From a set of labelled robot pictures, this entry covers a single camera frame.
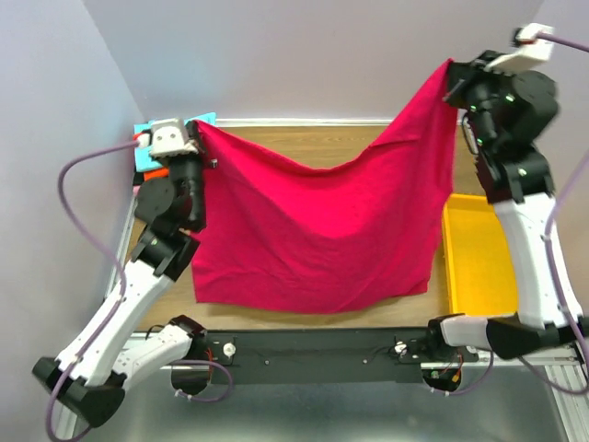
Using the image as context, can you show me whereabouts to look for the red t shirt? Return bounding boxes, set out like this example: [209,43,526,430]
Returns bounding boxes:
[191,64,457,314]

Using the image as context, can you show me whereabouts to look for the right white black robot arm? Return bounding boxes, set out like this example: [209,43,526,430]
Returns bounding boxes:
[428,50,588,359]

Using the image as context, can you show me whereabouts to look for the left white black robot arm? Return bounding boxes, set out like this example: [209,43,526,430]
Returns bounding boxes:
[32,119,215,428]

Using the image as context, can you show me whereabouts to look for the folded orange t shirt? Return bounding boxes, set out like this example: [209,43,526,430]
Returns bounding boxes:
[144,168,169,181]

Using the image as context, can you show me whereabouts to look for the folded cyan t shirt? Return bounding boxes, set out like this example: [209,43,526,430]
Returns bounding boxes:
[133,111,217,173]

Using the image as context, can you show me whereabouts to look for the folded black t shirt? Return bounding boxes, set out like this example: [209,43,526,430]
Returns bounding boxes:
[133,172,144,186]

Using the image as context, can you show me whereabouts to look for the yellow plastic bin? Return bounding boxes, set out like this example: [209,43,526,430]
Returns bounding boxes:
[443,193,517,316]

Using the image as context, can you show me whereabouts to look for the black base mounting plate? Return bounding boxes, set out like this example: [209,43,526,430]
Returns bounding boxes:
[172,327,479,393]

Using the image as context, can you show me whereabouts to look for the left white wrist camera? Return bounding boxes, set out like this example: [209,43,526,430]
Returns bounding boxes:
[136,118,198,161]

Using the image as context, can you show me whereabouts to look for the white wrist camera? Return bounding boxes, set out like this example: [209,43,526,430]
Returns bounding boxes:
[483,23,554,74]
[136,118,198,161]

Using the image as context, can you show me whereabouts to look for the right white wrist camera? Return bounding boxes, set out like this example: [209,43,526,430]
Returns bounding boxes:
[483,23,554,74]

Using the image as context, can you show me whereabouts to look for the aluminium extrusion frame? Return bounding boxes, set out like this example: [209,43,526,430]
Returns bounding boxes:
[54,118,589,442]

